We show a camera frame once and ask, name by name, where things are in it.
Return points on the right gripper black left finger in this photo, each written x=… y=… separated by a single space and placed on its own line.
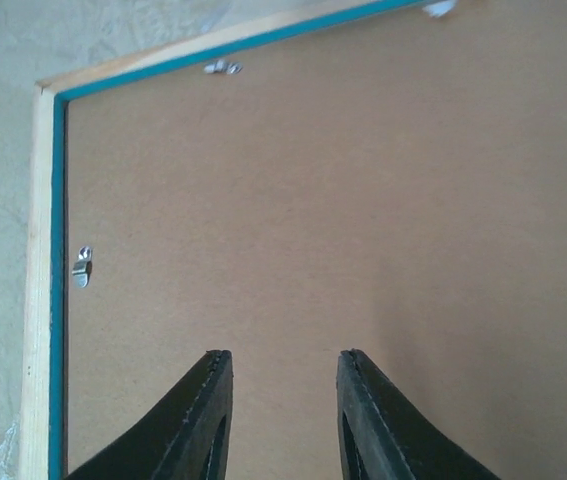
x=184 y=436

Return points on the small metal hanger clip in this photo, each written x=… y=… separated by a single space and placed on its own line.
x=82 y=267

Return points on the brown cardboard backing board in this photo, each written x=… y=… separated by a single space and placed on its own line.
x=396 y=185

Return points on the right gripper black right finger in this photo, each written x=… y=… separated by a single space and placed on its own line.
x=382 y=435

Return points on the wooden picture frame with glass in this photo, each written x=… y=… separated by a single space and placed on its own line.
x=42 y=444

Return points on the metal retaining clip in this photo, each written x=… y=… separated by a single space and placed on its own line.
x=222 y=66
x=439 y=9

